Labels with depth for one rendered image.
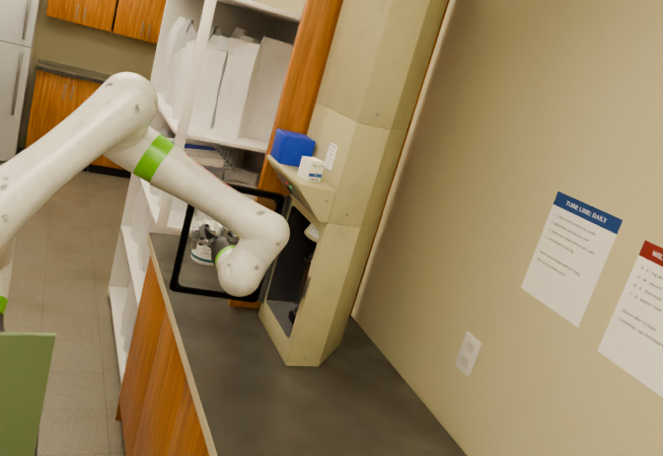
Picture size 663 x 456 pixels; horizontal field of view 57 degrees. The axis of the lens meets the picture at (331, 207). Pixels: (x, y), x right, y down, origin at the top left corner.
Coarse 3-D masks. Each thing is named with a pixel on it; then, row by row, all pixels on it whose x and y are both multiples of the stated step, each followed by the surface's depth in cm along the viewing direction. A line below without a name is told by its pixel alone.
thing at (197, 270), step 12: (276, 192) 199; (264, 204) 199; (192, 216) 194; (204, 216) 195; (192, 228) 196; (192, 252) 198; (204, 252) 199; (192, 264) 199; (204, 264) 200; (180, 276) 200; (192, 276) 201; (204, 276) 202; (216, 276) 203; (204, 288) 203; (216, 288) 204
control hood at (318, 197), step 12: (276, 168) 186; (288, 168) 182; (288, 180) 178; (300, 180) 172; (300, 192) 171; (312, 192) 169; (324, 192) 170; (312, 204) 170; (324, 204) 171; (324, 216) 173
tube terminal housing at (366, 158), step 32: (320, 128) 188; (352, 128) 168; (384, 128) 171; (352, 160) 170; (384, 160) 177; (352, 192) 174; (384, 192) 191; (320, 224) 178; (352, 224) 177; (320, 256) 177; (352, 256) 182; (320, 288) 180; (352, 288) 196; (320, 320) 184; (288, 352) 185; (320, 352) 189
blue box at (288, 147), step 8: (280, 136) 187; (288, 136) 183; (296, 136) 186; (304, 136) 190; (280, 144) 186; (288, 144) 184; (296, 144) 185; (304, 144) 186; (312, 144) 187; (272, 152) 191; (280, 152) 185; (288, 152) 185; (296, 152) 186; (304, 152) 187; (312, 152) 188; (280, 160) 185; (288, 160) 186; (296, 160) 187
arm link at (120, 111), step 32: (96, 96) 126; (128, 96) 127; (64, 128) 120; (96, 128) 122; (128, 128) 128; (32, 160) 114; (64, 160) 118; (0, 192) 109; (32, 192) 113; (0, 224) 108; (0, 256) 114
